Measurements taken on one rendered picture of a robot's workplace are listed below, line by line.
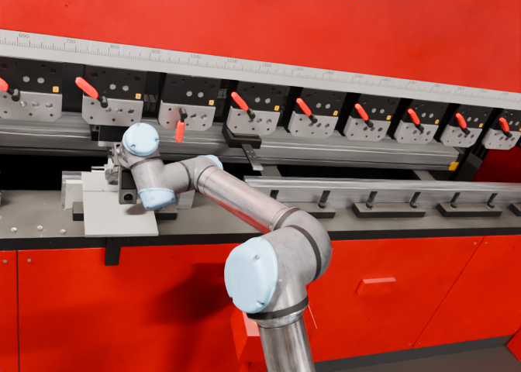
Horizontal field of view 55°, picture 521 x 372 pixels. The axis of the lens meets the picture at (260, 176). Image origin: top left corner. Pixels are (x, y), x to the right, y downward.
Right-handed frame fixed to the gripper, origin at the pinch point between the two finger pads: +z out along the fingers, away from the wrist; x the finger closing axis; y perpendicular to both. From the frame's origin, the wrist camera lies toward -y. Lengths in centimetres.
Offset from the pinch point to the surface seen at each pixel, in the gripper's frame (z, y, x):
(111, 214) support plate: -8.3, -10.9, 3.7
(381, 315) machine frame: 42, -47, -113
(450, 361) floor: 68, -74, -171
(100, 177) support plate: 2.1, 1.3, 5.5
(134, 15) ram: -33.9, 32.5, 1.3
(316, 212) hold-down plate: 7, -8, -66
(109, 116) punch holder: -13.4, 14.3, 4.7
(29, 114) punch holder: -11.9, 14.0, 23.8
